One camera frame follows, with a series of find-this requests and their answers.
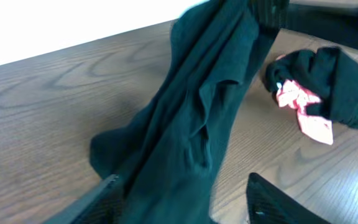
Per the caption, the black crumpled garment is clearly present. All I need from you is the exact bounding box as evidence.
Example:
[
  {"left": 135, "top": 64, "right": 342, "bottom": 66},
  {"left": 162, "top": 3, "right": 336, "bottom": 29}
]
[{"left": 265, "top": 47, "right": 358, "bottom": 129}]

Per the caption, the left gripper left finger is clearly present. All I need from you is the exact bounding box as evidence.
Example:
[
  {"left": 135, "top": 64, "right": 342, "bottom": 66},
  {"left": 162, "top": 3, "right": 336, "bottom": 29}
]
[{"left": 44, "top": 175, "right": 123, "bottom": 224}]

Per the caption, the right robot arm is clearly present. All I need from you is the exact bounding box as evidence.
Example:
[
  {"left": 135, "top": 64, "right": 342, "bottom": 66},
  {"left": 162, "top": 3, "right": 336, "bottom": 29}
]
[{"left": 286, "top": 2, "right": 358, "bottom": 50}]

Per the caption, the pink crumpled garment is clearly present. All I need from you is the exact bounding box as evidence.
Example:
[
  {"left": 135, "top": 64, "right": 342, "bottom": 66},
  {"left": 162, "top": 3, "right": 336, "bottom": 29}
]
[{"left": 275, "top": 54, "right": 334, "bottom": 146}]

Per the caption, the black t-shirt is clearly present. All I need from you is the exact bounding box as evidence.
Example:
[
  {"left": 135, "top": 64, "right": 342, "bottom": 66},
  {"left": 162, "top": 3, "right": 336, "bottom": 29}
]
[{"left": 90, "top": 0, "right": 288, "bottom": 223}]

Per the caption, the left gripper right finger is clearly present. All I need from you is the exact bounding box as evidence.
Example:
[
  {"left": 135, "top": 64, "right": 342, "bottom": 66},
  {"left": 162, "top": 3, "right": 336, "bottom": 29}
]
[{"left": 246, "top": 172, "right": 329, "bottom": 224}]

